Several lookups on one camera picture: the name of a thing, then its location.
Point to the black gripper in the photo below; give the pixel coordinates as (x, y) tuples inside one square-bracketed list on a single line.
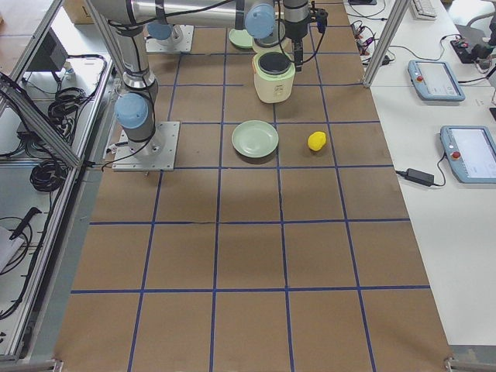
[(296, 30)]

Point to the white rice cooker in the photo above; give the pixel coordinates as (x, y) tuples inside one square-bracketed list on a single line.
[(273, 72)]

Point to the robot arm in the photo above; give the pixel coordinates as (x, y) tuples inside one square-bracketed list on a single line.
[(165, 33), (259, 18)]

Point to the green plate left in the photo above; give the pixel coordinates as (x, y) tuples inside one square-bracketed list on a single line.
[(240, 39)]

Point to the green plate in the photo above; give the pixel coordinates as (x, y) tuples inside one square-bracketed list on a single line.
[(255, 139), (240, 39)]

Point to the yellow lemon toy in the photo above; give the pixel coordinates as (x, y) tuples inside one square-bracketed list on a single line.
[(316, 141)]

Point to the green plate right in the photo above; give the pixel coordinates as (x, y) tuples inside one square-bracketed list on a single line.
[(255, 139)]

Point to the white keyboard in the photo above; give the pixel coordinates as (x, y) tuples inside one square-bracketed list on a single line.
[(423, 9)]

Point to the far teach pendant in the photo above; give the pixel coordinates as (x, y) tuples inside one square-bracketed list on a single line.
[(435, 81)]

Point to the teach pendant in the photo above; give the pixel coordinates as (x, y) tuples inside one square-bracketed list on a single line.
[(435, 81), (470, 151)]

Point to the black power adapter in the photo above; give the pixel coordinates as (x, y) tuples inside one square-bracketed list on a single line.
[(419, 177)]

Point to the near teach pendant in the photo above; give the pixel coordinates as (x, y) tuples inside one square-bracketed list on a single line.
[(470, 151)]

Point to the aluminium frame post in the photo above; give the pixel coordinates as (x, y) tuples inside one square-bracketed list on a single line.
[(387, 35)]

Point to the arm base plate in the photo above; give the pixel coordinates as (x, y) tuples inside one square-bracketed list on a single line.
[(154, 47), (158, 154)]

